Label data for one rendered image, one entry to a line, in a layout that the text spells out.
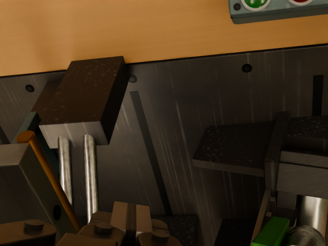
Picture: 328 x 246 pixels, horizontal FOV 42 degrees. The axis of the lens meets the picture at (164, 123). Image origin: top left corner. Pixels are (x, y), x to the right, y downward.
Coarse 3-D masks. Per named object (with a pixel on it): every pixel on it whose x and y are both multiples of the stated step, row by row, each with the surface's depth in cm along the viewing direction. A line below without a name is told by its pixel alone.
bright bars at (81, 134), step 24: (72, 72) 45; (96, 72) 44; (120, 72) 44; (72, 96) 41; (96, 96) 41; (120, 96) 44; (48, 120) 39; (72, 120) 38; (96, 120) 38; (48, 144) 40; (72, 144) 40; (96, 144) 40; (96, 168) 39; (72, 192) 40; (96, 192) 39
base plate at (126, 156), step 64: (128, 64) 47; (192, 64) 45; (256, 64) 45; (320, 64) 44; (0, 128) 55; (128, 128) 53; (192, 128) 51; (128, 192) 61; (192, 192) 59; (256, 192) 58
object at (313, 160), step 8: (288, 152) 44; (296, 152) 44; (304, 152) 44; (312, 152) 45; (320, 152) 46; (280, 160) 44; (288, 160) 44; (296, 160) 44; (304, 160) 43; (312, 160) 43; (320, 160) 43
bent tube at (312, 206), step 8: (304, 200) 45; (312, 200) 44; (320, 200) 44; (304, 208) 45; (312, 208) 44; (320, 208) 44; (304, 216) 45; (312, 216) 44; (320, 216) 44; (296, 224) 46; (304, 224) 44; (312, 224) 44; (320, 224) 44; (320, 232) 44
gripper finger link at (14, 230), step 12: (0, 228) 11; (12, 228) 11; (24, 228) 11; (36, 228) 11; (48, 228) 11; (0, 240) 10; (12, 240) 10; (24, 240) 10; (36, 240) 11; (48, 240) 11
